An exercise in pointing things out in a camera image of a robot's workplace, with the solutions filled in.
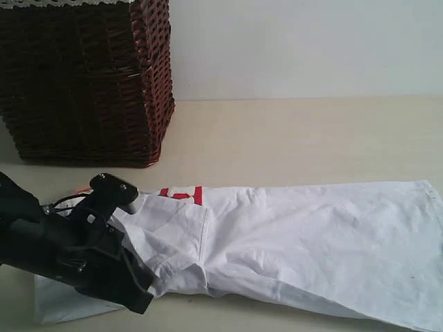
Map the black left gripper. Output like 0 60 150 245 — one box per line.
41 196 154 314

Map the white t-shirt red lettering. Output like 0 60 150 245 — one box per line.
33 178 443 332

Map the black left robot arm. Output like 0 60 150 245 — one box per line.
1 173 155 314

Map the brown wicker laundry basket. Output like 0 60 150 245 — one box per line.
1 1 174 168

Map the white lace cloth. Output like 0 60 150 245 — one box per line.
1 0 134 10

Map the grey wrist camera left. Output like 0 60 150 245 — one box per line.
89 173 139 214

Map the black left camera cable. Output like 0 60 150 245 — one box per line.
43 193 94 215

